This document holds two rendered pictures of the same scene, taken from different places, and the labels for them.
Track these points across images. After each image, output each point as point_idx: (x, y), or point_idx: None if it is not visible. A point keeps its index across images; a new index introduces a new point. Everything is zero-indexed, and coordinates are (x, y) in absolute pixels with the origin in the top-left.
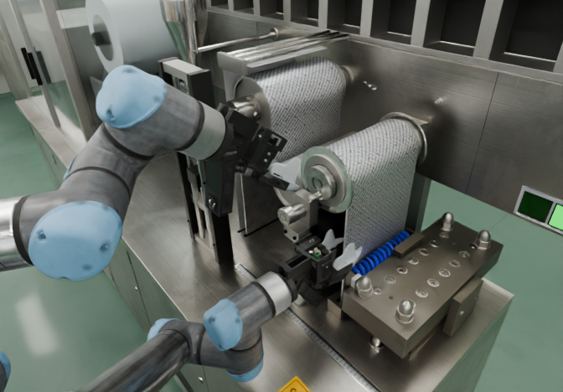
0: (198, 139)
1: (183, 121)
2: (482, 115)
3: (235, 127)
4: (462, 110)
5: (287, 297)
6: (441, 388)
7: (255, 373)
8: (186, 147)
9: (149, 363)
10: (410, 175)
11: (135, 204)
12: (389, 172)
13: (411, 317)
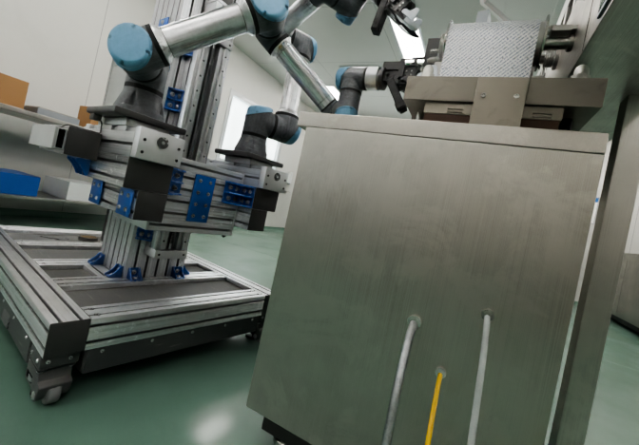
0: None
1: None
2: None
3: None
4: None
5: (375, 69)
6: (421, 138)
7: (341, 112)
8: None
9: (313, 70)
10: (527, 49)
11: None
12: (495, 36)
13: (426, 74)
